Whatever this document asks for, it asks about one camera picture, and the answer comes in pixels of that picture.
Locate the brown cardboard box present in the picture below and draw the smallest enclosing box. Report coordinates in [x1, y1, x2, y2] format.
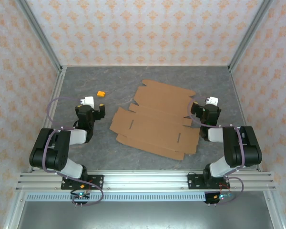
[109, 79, 201, 161]

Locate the grey metal sheet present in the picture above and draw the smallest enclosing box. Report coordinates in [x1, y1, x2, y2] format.
[4, 201, 282, 229]

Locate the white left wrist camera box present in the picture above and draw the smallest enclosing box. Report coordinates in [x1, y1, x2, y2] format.
[80, 96, 95, 108]

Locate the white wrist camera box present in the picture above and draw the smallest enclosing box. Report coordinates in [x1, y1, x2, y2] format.
[80, 96, 95, 108]
[205, 96, 219, 106]

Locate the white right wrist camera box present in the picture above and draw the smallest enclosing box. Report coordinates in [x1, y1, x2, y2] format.
[205, 96, 219, 106]

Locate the thin aluminium side rail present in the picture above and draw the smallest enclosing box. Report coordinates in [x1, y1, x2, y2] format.
[228, 68, 263, 172]

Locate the wide aluminium side rail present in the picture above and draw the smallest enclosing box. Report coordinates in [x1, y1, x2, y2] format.
[28, 66, 67, 172]

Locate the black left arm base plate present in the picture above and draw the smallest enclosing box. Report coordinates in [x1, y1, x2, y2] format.
[61, 175, 104, 190]

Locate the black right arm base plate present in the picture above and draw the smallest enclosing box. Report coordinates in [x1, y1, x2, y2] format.
[187, 174, 229, 190]

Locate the long aluminium mounting rail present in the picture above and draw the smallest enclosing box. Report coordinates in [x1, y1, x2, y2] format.
[16, 170, 276, 191]

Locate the slotted grey cable duct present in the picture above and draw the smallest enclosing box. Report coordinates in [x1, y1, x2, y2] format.
[26, 193, 229, 202]

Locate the aluminium frame post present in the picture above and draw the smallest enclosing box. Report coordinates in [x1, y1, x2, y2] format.
[15, 0, 64, 72]
[228, 0, 275, 72]

